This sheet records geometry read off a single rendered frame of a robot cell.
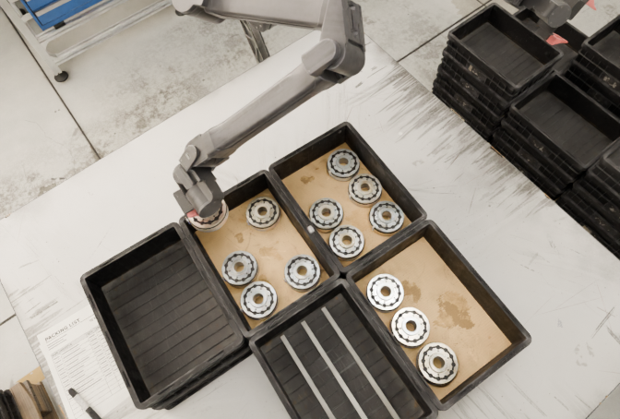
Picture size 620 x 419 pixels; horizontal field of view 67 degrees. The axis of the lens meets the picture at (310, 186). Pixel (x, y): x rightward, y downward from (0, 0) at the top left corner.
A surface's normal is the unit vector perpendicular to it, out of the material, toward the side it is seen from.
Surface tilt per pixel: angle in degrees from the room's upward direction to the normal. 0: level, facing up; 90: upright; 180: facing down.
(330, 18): 41
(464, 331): 0
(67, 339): 0
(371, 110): 0
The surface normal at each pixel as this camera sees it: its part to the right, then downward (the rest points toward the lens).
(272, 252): -0.04, -0.44
